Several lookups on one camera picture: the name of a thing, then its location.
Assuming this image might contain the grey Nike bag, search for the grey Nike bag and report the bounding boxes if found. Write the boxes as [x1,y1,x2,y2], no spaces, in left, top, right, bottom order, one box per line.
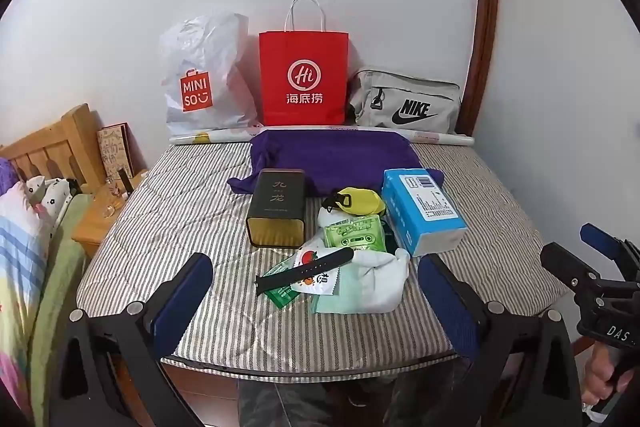
[349,68,461,133]

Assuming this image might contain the wooden headboard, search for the wooden headboard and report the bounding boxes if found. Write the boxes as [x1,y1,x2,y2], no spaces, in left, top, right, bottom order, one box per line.
[1,103,106,194]

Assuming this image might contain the red Haidilao paper bag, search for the red Haidilao paper bag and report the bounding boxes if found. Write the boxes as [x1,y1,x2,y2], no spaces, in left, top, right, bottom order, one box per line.
[258,0,349,126]

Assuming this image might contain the wooden nightstand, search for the wooden nightstand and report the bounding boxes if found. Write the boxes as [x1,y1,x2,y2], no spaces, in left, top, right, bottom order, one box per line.
[72,182,126,259]

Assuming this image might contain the brown patterned book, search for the brown patterned book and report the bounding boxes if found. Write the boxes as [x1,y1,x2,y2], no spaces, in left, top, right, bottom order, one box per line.
[96,122,136,179]

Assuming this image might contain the dark green tea tin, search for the dark green tea tin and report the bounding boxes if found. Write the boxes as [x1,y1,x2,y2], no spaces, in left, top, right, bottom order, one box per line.
[246,169,306,248]

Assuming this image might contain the white and green socks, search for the white and green socks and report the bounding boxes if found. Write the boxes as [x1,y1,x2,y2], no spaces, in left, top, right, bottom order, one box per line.
[310,208,409,314]

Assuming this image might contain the green sachet packet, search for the green sachet packet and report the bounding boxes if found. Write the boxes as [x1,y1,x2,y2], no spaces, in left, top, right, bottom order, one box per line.
[264,256,299,309]

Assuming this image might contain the person's right hand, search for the person's right hand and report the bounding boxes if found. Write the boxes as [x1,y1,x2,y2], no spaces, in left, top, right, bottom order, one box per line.
[582,341,615,405]

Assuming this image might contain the purple towel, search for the purple towel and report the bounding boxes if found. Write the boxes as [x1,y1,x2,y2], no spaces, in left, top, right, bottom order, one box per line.
[228,133,422,197]

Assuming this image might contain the green wet wipes pack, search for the green wet wipes pack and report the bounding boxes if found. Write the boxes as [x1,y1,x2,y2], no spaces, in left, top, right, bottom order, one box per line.
[323,215,386,251]

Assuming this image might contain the black watch strap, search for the black watch strap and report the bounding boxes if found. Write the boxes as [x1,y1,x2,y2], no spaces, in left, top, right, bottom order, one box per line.
[254,247,356,297]

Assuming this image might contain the blue tissue pack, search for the blue tissue pack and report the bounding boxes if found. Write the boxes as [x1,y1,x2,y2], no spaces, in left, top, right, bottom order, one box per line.
[382,168,468,257]

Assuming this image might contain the purple plush toy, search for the purple plush toy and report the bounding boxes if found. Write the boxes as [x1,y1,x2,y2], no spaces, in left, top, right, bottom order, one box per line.
[0,157,20,196]

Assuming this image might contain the striped mattress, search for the striped mattress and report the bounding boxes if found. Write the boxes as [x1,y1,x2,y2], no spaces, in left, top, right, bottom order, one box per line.
[75,140,569,383]

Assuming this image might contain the rolled patterned paper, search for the rolled patterned paper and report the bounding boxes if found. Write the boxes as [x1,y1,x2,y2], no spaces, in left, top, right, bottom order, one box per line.
[169,126,475,146]

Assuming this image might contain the white Miniso plastic bag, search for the white Miniso plastic bag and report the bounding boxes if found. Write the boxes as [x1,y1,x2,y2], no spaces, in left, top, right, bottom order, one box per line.
[160,11,257,136]

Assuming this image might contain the yellow Adidas pouch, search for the yellow Adidas pouch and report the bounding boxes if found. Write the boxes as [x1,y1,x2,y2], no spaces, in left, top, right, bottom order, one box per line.
[321,187,386,217]

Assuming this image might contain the brown door frame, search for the brown door frame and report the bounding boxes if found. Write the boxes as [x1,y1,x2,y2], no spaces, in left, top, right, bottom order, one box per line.
[456,0,499,135]

